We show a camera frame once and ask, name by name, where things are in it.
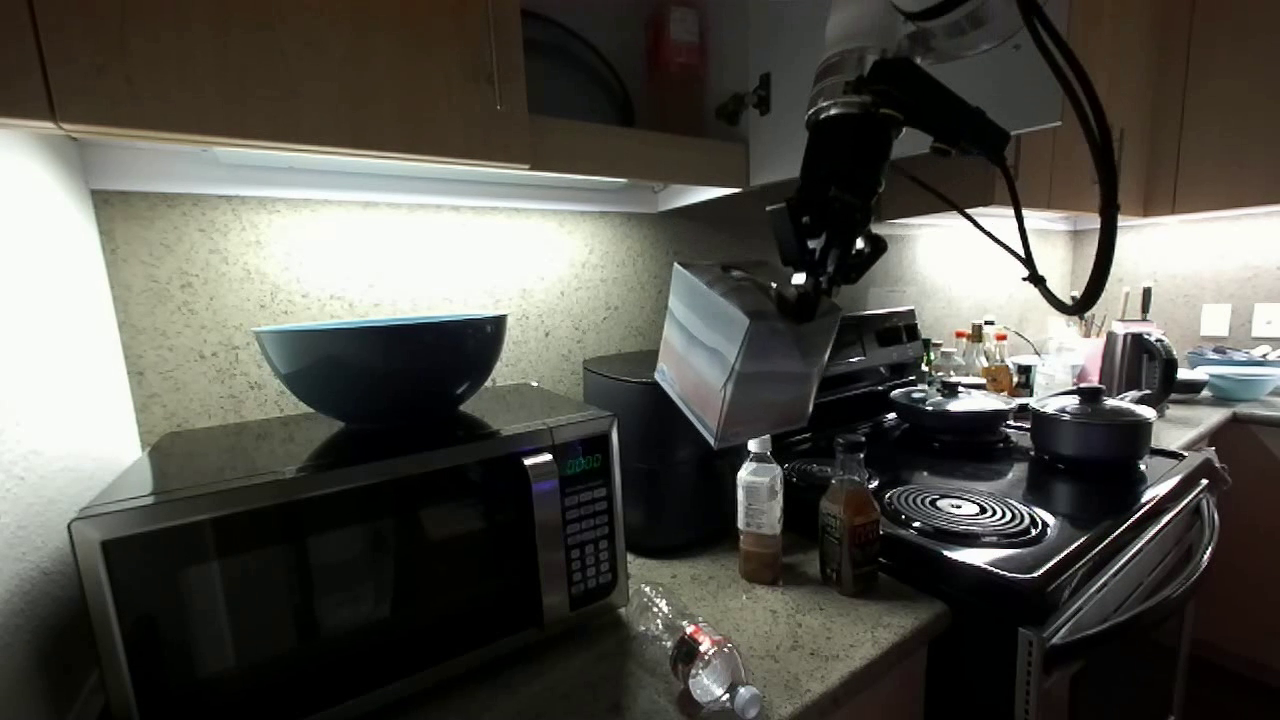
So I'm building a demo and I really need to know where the white plastic container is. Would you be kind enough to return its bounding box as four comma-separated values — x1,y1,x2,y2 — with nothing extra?
1035,317,1092,402

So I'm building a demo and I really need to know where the black pan with lid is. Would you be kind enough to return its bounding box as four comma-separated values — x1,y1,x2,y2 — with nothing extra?
888,377,1029,453

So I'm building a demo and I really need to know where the black steel microwave oven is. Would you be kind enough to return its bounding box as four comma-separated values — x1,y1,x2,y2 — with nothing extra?
67,383,635,720

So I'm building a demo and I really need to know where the orange condiment bottle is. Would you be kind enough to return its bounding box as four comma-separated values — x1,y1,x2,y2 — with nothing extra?
986,328,1020,402

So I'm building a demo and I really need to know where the light blue bowl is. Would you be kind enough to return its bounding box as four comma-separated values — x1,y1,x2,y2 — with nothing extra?
1188,360,1280,408

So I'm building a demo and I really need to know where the wooden upper cabinet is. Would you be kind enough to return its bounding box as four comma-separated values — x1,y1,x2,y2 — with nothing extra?
0,0,751,192

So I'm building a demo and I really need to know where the under-cabinet light strip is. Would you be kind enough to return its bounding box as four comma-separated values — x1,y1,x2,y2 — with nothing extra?
72,128,745,220

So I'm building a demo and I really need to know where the black coil burner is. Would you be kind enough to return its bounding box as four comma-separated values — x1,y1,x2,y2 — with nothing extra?
878,477,1056,552

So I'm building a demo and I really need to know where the metal cabinet hinge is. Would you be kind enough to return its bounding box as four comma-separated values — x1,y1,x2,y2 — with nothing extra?
711,67,779,134

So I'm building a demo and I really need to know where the clear white-cap bottle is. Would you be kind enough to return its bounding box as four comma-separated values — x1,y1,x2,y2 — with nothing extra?
732,431,789,588

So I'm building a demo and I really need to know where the grey white tissue box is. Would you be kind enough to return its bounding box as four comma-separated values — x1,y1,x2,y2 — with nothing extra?
650,261,850,453

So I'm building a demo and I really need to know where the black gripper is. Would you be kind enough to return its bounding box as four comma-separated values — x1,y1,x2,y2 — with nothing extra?
778,94,913,328

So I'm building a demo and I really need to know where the dark blue bowl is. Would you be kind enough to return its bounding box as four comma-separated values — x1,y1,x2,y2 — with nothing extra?
249,314,514,437

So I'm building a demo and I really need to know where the clear red-label plastic bottle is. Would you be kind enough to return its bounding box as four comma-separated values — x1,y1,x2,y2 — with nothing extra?
621,582,767,720

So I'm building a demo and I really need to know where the black electric stove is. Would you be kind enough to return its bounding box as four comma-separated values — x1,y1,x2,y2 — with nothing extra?
778,303,1228,720

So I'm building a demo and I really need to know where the red bottle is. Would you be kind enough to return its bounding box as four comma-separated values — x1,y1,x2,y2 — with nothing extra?
643,0,711,106

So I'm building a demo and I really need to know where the silver kettle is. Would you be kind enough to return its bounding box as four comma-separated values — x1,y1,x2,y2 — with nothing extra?
1096,317,1184,412

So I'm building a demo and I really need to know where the black pot with lid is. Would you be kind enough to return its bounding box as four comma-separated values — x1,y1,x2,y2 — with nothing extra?
1026,380,1165,477

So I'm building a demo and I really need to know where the wooden wall cabinet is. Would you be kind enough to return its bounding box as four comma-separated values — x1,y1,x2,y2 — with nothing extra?
1014,0,1280,220

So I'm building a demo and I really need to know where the dark plate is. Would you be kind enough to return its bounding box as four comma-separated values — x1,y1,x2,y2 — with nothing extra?
522,9,641,134

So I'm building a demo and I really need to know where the cabinet door white inside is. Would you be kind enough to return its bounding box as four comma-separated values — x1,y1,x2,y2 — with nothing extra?
735,0,839,192

